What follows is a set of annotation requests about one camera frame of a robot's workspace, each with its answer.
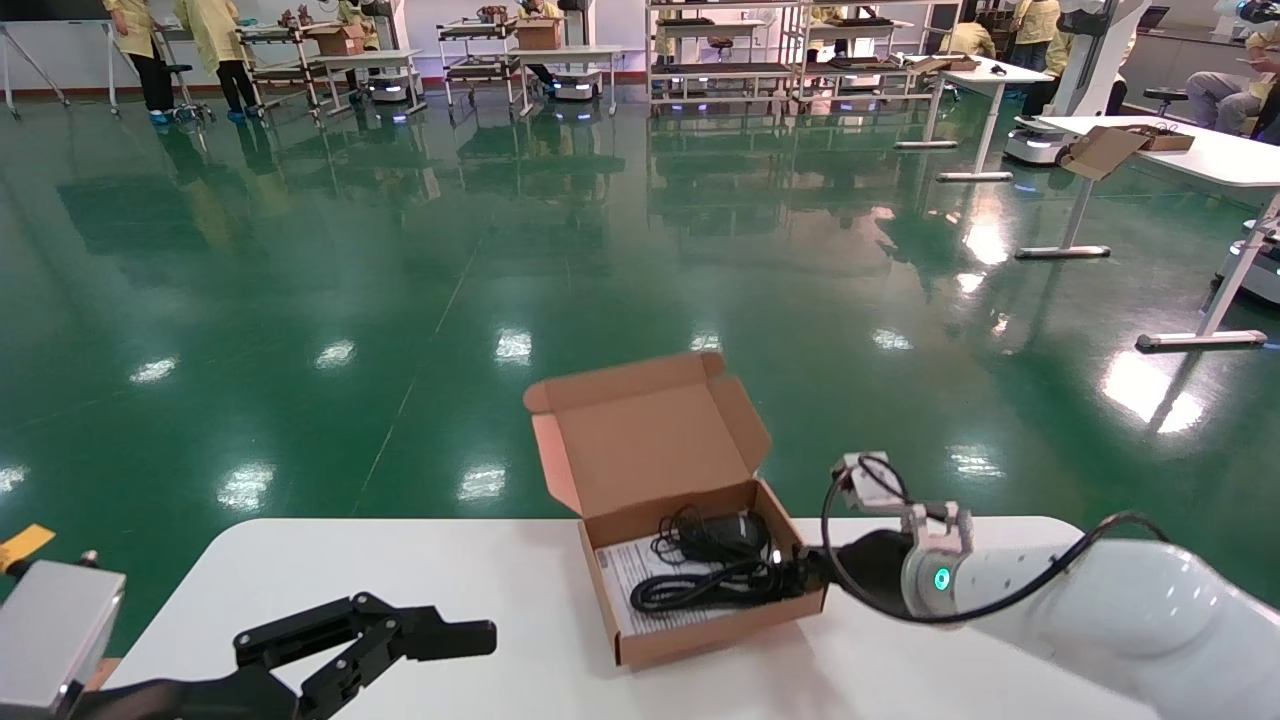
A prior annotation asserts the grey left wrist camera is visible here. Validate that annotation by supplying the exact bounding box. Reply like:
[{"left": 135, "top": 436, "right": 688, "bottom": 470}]
[{"left": 0, "top": 560, "right": 126, "bottom": 716}]

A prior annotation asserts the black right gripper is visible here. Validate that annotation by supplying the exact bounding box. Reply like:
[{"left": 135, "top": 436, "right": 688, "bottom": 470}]
[{"left": 768, "top": 528, "right": 916, "bottom": 616}]

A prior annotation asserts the metal rack cart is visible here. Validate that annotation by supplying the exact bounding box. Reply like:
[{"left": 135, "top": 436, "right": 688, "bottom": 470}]
[
  {"left": 235, "top": 8, "right": 331, "bottom": 121},
  {"left": 437, "top": 8, "right": 531, "bottom": 116}
]

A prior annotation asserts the white column robot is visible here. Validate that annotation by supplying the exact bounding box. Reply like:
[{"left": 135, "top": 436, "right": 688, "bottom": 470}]
[{"left": 1003, "top": 0, "right": 1151, "bottom": 166}]

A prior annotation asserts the black coiled power cable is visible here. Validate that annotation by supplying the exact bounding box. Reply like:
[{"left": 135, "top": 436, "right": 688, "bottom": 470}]
[{"left": 630, "top": 560, "right": 801, "bottom": 613}]

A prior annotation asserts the tall metal shelf rack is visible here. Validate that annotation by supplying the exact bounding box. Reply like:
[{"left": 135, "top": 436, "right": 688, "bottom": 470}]
[
  {"left": 645, "top": 0, "right": 801, "bottom": 111},
  {"left": 795, "top": 0, "right": 941, "bottom": 106}
]

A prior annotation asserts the brown cardboard storage box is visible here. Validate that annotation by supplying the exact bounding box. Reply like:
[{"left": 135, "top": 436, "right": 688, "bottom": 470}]
[{"left": 523, "top": 350, "right": 829, "bottom": 671}]

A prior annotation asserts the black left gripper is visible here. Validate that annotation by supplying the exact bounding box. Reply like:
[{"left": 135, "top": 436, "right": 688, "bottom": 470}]
[{"left": 75, "top": 592, "right": 498, "bottom": 720}]

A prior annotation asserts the seated person in yellow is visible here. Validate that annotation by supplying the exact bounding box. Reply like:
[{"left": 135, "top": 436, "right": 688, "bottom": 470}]
[{"left": 1185, "top": 25, "right": 1280, "bottom": 141}]

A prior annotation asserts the open brown cardboard box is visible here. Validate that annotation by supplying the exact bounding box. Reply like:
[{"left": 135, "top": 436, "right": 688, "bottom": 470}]
[{"left": 1058, "top": 125, "right": 1196, "bottom": 183}]

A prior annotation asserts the black display on stand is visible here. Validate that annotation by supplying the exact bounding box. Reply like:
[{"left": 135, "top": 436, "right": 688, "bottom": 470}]
[{"left": 0, "top": 0, "right": 126, "bottom": 121}]

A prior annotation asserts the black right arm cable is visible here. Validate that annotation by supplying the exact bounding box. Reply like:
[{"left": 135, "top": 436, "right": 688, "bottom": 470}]
[{"left": 820, "top": 455, "right": 1171, "bottom": 626}]

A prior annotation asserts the black power adapter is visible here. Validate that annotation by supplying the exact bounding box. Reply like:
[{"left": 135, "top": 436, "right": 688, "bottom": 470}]
[{"left": 652, "top": 505, "right": 771, "bottom": 563}]

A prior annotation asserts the white table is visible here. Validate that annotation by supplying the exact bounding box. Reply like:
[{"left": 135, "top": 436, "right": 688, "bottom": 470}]
[
  {"left": 505, "top": 45, "right": 623, "bottom": 116},
  {"left": 895, "top": 55, "right": 1053, "bottom": 183},
  {"left": 1015, "top": 115, "right": 1280, "bottom": 353},
  {"left": 315, "top": 50, "right": 426, "bottom": 116}
]

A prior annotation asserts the yellow cable tag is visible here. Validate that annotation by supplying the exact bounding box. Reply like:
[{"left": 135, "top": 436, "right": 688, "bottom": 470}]
[{"left": 0, "top": 523, "right": 56, "bottom": 576}]

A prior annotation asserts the white instruction sheet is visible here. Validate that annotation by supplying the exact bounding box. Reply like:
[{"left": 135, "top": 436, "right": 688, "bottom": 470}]
[{"left": 597, "top": 540, "right": 791, "bottom": 638}]

